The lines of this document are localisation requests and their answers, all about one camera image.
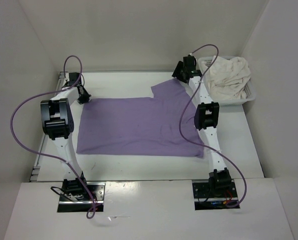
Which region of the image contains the purple t shirt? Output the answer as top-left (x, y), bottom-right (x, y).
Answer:
top-left (76, 79), bottom-right (204, 158)

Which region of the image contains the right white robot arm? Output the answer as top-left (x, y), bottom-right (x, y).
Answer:
top-left (172, 60), bottom-right (232, 198)

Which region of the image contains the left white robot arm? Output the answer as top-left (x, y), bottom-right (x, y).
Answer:
top-left (40, 84), bottom-right (91, 200)

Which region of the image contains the white plastic laundry basket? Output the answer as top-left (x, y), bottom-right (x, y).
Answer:
top-left (198, 56), bottom-right (256, 106)

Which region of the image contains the white t shirt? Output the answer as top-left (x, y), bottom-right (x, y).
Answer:
top-left (206, 56), bottom-right (251, 101)

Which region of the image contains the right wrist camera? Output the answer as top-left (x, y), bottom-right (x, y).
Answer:
top-left (183, 54), bottom-right (197, 72)

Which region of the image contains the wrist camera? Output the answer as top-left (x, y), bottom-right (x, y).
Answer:
top-left (183, 54), bottom-right (197, 72)
top-left (63, 72), bottom-right (82, 87)

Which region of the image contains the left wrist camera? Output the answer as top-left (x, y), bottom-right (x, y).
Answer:
top-left (63, 72), bottom-right (82, 87)

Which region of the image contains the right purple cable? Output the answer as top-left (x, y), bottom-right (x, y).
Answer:
top-left (178, 43), bottom-right (248, 208)

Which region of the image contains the purple cable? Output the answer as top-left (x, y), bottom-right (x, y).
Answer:
top-left (178, 43), bottom-right (248, 208)
top-left (9, 55), bottom-right (103, 220)

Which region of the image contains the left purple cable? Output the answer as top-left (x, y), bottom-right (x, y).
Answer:
top-left (9, 55), bottom-right (103, 220)

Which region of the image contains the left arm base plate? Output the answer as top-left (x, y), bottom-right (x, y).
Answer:
top-left (52, 182), bottom-right (105, 213)

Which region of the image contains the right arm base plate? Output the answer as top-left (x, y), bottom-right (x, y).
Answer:
top-left (192, 180), bottom-right (239, 211)

